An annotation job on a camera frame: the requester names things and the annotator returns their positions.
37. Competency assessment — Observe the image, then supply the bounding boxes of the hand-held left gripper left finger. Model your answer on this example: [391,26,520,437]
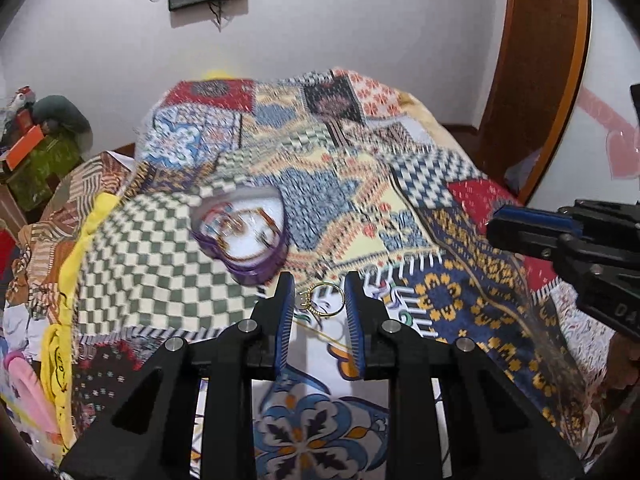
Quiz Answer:
[60,271,296,480]

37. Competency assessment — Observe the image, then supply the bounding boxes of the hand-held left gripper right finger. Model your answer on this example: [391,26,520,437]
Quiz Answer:
[344,271,586,480]

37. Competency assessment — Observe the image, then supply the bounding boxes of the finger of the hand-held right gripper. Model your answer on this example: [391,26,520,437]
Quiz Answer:
[487,209,586,262]
[500,199,640,236]

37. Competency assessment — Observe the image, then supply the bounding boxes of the gold ring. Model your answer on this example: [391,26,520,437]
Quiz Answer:
[298,284,346,319]

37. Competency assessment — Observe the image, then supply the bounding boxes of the purple heart-shaped jewelry box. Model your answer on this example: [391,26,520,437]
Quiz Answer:
[190,185,290,288]

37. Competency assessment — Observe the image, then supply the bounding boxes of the patchwork printed blanket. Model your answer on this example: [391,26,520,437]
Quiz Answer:
[70,66,616,480]

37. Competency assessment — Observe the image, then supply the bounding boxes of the white wardrobe door pink stickers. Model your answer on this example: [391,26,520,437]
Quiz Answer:
[505,0,640,211]

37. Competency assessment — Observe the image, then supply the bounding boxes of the yellow printed cloth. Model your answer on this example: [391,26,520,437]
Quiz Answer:
[41,192,123,453]

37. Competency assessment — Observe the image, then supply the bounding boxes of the striped brown cloth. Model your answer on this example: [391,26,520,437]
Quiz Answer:
[7,151,138,311]

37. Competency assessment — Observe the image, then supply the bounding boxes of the pink soft item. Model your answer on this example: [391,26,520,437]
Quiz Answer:
[0,349,63,438]

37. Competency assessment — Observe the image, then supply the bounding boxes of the green patterned cloth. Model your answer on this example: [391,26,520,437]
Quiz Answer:
[5,135,87,212]

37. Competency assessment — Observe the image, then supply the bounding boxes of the grey pillow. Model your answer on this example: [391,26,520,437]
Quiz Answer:
[31,95,95,151]

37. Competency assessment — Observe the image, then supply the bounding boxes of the orange box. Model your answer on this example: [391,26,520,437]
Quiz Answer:
[4,125,46,172]

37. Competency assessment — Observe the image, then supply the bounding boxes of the black screen cables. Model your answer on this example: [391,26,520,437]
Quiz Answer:
[147,0,236,31]

